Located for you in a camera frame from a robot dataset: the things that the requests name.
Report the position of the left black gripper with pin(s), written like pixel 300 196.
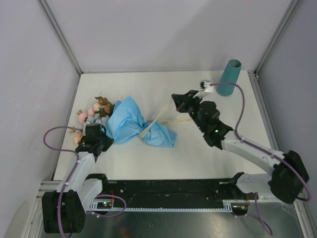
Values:
pixel 109 141

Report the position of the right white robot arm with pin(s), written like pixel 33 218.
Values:
pixel 286 171

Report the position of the aluminium frame rails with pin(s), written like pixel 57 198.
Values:
pixel 303 212

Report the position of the teal conical vase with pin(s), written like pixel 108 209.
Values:
pixel 229 77

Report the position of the blue wrapping paper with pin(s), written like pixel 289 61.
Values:
pixel 127 122

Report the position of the cream printed ribbon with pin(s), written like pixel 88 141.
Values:
pixel 158 118

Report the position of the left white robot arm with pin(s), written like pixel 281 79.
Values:
pixel 64 209

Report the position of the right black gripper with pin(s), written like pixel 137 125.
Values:
pixel 182 101

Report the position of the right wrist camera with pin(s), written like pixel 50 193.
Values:
pixel 206 88

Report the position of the artificial flower bunch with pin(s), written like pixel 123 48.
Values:
pixel 100 112

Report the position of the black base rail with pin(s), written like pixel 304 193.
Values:
pixel 170 195

